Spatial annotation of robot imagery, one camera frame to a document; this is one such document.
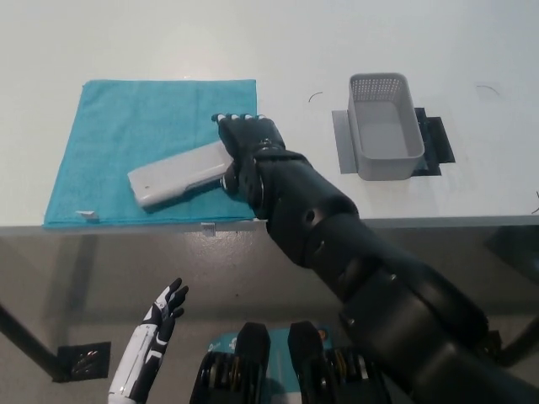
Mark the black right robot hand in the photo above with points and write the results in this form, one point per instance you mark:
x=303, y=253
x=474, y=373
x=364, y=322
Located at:
x=248, y=134

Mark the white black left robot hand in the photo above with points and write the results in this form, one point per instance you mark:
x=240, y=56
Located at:
x=147, y=349

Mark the white rectangular box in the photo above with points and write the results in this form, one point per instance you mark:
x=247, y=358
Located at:
x=177, y=177

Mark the small white edge sticker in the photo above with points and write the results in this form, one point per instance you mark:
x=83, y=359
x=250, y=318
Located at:
x=208, y=228

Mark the teal microfiber cloth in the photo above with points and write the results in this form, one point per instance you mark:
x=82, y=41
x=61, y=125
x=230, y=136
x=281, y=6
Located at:
x=126, y=122

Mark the black table leg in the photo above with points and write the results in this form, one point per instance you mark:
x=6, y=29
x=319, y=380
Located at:
x=25, y=336
x=524, y=345

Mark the grey perforated plastic basket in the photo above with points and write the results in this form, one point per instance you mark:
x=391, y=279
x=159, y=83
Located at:
x=385, y=168

